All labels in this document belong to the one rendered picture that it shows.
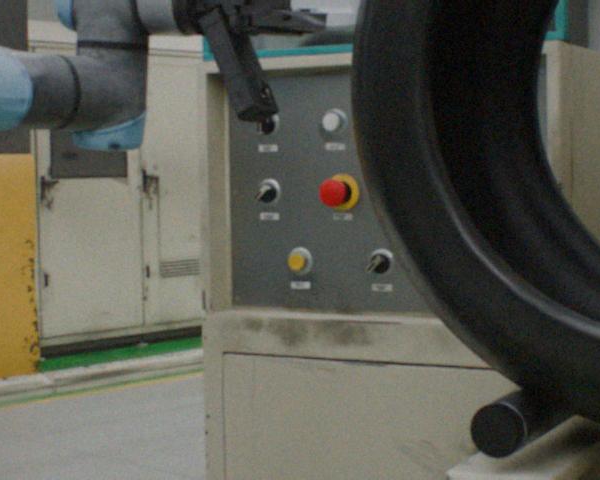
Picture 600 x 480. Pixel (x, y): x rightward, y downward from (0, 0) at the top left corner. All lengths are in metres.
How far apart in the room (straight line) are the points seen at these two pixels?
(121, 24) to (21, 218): 5.54
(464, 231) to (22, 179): 5.88
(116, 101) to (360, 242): 0.62
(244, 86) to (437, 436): 0.70
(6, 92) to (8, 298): 5.61
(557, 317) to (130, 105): 0.52
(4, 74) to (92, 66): 0.11
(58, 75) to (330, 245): 0.70
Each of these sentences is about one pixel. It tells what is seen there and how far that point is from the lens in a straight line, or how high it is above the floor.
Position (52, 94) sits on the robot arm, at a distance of 1.26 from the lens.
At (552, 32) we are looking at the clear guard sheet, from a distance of 1.71.
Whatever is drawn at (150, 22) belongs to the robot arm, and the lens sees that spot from 1.30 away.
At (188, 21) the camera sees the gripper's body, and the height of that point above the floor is 1.26.
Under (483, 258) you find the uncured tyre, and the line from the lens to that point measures 1.03.
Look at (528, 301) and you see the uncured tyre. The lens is 1.02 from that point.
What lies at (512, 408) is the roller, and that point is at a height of 0.92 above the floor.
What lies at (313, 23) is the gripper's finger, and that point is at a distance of 1.19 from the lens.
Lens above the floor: 1.11
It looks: 3 degrees down
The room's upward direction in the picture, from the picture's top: 1 degrees counter-clockwise
